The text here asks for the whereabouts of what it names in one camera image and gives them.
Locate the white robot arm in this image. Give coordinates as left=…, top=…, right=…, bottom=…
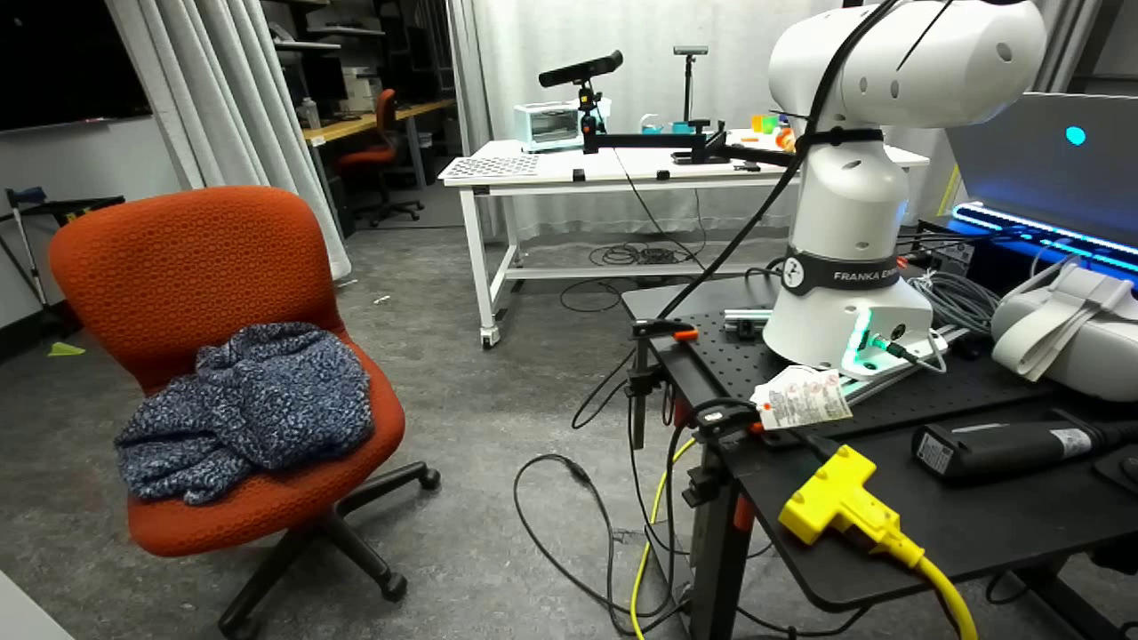
left=766, top=0, right=1046, bottom=366

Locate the open laptop with blue screen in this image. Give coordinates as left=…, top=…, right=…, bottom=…
left=949, top=91, right=1138, bottom=275

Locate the white lab table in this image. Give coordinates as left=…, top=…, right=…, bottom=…
left=441, top=142, right=783, bottom=350

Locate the small teal white toy oven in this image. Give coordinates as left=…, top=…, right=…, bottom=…
left=515, top=108, right=584, bottom=153

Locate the white crumpled packet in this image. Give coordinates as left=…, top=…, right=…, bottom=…
left=751, top=366, right=853, bottom=430

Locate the distant orange chair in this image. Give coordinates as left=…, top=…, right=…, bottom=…
left=336, top=90, right=424, bottom=224

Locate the blue knitted sweater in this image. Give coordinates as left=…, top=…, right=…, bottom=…
left=113, top=324, right=371, bottom=505

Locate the black power brick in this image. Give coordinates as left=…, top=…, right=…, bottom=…
left=912, top=420, right=1138, bottom=483

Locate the orange office chair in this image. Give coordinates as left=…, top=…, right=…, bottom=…
left=49, top=184, right=441, bottom=640

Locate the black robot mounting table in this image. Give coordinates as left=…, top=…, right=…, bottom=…
left=619, top=280, right=1138, bottom=640

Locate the white VR headset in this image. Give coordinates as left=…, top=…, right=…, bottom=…
left=993, top=264, right=1138, bottom=403

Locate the black stereo camera on stand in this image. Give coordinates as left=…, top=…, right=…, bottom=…
left=537, top=51, right=622, bottom=153

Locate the yellow power plug with cable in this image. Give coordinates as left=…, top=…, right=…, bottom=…
left=778, top=446, right=977, bottom=640

